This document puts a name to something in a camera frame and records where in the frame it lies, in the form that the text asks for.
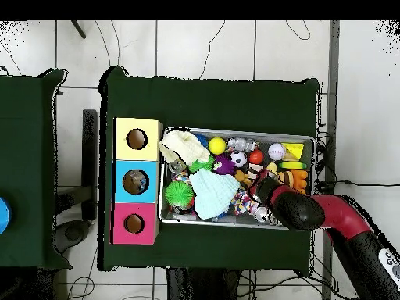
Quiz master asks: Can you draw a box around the white multicoloured printed packet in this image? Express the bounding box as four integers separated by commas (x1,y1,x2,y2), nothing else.
230,190,259,216

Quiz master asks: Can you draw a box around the black floor cable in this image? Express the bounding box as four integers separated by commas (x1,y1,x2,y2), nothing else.
314,127,400,191

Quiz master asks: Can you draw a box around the dark green side table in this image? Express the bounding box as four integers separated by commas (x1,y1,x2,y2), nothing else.
0,67,71,271

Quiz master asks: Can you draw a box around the toy hamburger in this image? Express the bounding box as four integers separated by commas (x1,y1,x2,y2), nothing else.
278,170,296,188

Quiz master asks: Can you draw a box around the white baseball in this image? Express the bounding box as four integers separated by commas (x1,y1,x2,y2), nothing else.
268,142,287,161

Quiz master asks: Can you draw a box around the purple fuzzy toy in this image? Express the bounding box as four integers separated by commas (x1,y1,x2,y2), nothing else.
213,155,238,177

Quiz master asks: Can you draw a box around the blue spiky ball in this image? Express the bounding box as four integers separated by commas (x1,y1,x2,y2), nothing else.
192,132,210,149

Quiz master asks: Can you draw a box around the green fuzzy toy with eyes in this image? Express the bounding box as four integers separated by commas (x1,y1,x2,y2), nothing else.
164,180,195,209

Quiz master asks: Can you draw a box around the crushed silver can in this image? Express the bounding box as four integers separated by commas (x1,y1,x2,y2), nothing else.
168,157,188,175

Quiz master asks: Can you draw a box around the pale yellow cloth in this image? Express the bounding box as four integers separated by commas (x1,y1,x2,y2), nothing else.
159,127,212,166

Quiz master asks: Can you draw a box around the blue round plate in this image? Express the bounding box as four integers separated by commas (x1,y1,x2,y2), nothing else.
0,196,11,236

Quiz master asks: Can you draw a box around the silver robot toy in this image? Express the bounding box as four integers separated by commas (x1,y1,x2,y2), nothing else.
227,137,259,152

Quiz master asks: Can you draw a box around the small green spiky toy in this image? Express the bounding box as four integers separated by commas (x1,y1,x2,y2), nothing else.
188,155,216,175

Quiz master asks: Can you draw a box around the mint green cloth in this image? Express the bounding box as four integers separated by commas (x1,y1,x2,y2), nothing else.
188,168,241,221

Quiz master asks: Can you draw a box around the orange plush toy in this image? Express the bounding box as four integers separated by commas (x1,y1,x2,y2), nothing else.
234,170,252,189

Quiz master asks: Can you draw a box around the small red ball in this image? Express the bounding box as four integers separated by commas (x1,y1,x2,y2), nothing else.
248,148,266,166

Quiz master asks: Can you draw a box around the wooden box with three holes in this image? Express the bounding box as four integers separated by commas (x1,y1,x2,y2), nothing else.
111,116,165,247

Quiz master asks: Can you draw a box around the orange spiky toy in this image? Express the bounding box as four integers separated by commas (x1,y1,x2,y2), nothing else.
292,169,310,194

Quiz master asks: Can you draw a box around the yellow ball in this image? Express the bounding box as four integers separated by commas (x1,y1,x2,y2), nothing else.
208,137,227,155

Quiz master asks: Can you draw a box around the yellow toy banana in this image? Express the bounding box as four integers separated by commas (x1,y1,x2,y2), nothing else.
280,162,309,171

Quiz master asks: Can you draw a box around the clear mesh bin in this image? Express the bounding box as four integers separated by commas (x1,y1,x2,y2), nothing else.
159,127,316,231

